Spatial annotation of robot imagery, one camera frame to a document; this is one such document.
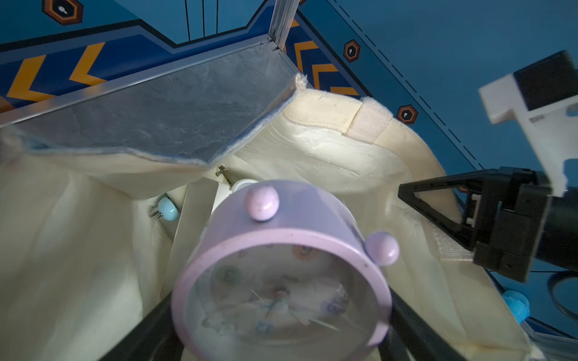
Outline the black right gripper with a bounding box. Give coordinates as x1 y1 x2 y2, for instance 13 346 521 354
398 168 577 282

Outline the brown rectangular mirror clock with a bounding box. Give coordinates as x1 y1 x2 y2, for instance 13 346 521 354
160 178 218 299

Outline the white round alarm clock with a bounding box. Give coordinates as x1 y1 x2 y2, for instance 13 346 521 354
212 165 257 212

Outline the pink round alarm clock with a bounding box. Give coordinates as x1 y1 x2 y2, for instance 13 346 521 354
171 180 392 360

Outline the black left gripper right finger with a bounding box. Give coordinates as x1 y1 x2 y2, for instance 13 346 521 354
379 290 466 361

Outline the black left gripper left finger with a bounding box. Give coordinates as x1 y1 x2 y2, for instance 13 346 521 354
100 293 183 361

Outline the light blue round clock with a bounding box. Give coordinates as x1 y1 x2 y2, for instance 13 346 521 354
149 196 179 222

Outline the cream canvas bag blue print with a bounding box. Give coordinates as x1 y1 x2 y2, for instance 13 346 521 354
1 75 543 360

